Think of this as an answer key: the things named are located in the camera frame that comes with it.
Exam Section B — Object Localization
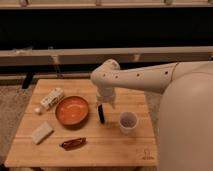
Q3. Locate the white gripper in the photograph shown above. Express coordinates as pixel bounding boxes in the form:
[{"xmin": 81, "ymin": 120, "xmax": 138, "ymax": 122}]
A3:
[{"xmin": 96, "ymin": 88, "xmax": 116, "ymax": 107}]

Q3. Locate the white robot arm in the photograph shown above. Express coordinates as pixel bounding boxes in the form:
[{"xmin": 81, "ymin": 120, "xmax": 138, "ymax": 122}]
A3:
[{"xmin": 90, "ymin": 59, "xmax": 213, "ymax": 171}]

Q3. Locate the orange bowl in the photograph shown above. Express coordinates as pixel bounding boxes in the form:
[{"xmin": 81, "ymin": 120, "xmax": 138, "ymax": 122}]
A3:
[{"xmin": 55, "ymin": 96, "xmax": 89, "ymax": 126}]

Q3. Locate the white toothpaste tube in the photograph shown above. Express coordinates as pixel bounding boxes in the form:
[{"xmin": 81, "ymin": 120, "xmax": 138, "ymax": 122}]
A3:
[{"xmin": 34, "ymin": 87, "xmax": 64, "ymax": 114}]

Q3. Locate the wooden table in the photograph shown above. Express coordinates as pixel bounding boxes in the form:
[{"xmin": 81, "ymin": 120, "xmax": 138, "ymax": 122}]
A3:
[{"xmin": 5, "ymin": 79, "xmax": 157, "ymax": 167}]

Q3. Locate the brown snack wrapper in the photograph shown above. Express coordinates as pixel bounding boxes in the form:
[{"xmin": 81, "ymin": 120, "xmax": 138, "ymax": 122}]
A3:
[{"xmin": 60, "ymin": 137, "xmax": 87, "ymax": 150}]

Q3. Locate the white sponge block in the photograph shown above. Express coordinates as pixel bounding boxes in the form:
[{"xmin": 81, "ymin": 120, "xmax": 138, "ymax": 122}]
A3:
[{"xmin": 31, "ymin": 122, "xmax": 54, "ymax": 144}]

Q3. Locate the grey metal rail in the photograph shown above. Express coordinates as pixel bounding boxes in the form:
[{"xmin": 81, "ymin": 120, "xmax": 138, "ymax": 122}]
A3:
[{"xmin": 0, "ymin": 46, "xmax": 213, "ymax": 66}]

